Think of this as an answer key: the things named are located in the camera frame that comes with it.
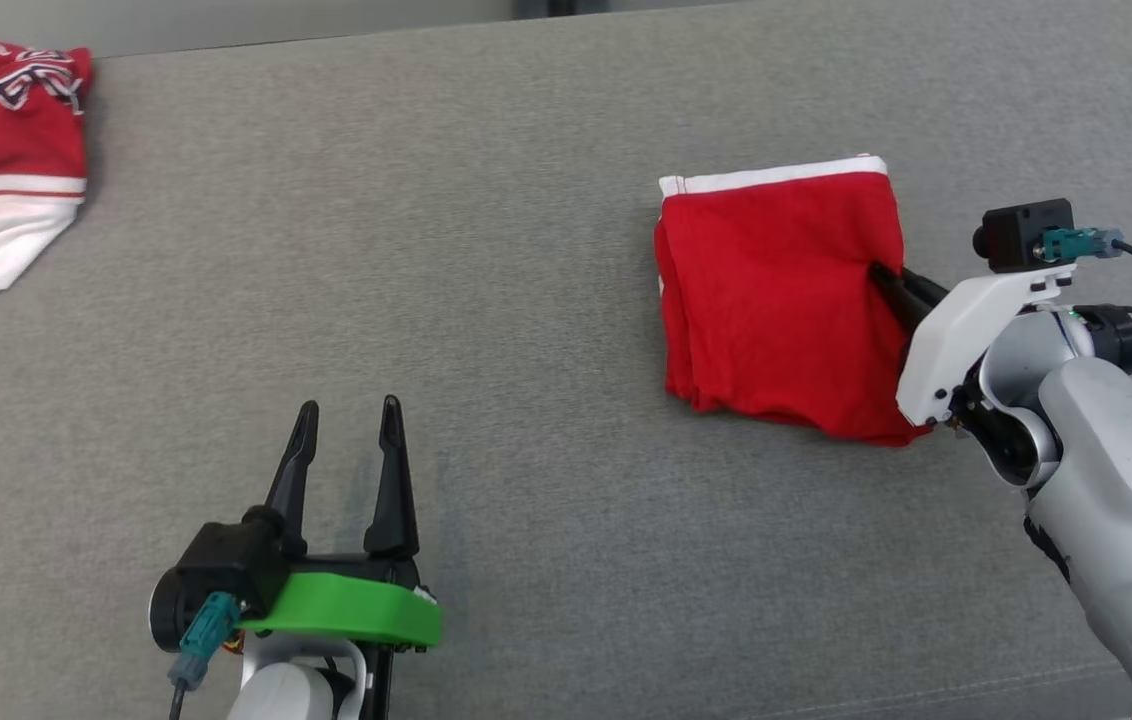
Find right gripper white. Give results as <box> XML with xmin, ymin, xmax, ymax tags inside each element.
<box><xmin>869</xmin><ymin>262</ymin><xmax>1077</xmax><ymax>429</ymax></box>

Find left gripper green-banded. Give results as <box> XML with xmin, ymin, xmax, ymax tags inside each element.
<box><xmin>238</xmin><ymin>395</ymin><xmax>443</xmax><ymax>651</ymax></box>

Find red white-trimmed shorts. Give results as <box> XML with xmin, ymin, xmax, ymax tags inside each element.
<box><xmin>654</xmin><ymin>155</ymin><xmax>935</xmax><ymax>448</ymax></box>

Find red Bulls 23 jersey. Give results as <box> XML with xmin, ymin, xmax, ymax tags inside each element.
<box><xmin>0</xmin><ymin>37</ymin><xmax>94</xmax><ymax>303</ymax></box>

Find right teal-plug black cable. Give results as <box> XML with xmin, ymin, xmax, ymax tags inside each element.
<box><xmin>1041</xmin><ymin>228</ymin><xmax>1132</xmax><ymax>311</ymax></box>

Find teal-plug black cable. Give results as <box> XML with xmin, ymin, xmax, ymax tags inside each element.
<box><xmin>1041</xmin><ymin>228</ymin><xmax>1132</xmax><ymax>311</ymax></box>
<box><xmin>169</xmin><ymin>592</ymin><xmax>239</xmax><ymax>720</ymax></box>

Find left teal-plug black cable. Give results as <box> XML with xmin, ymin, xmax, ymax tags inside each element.
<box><xmin>169</xmin><ymin>592</ymin><xmax>239</xmax><ymax>720</ymax></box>

